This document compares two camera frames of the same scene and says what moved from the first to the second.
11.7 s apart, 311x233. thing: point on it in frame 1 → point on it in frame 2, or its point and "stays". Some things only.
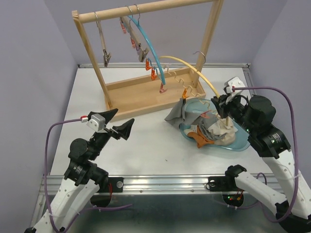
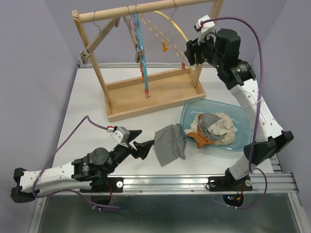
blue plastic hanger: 148,65 → 142,54
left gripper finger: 123,130 → 143,148
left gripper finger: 108,115 → 133,134
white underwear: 193,128 stays
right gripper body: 234,108 → 205,51
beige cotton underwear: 220,128 stays
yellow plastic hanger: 196,69 → 166,41
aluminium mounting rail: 168,184 stays
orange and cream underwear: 199,138 stays
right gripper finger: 217,101 → 192,46
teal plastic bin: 194,107 stays
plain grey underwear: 181,116 → 169,143
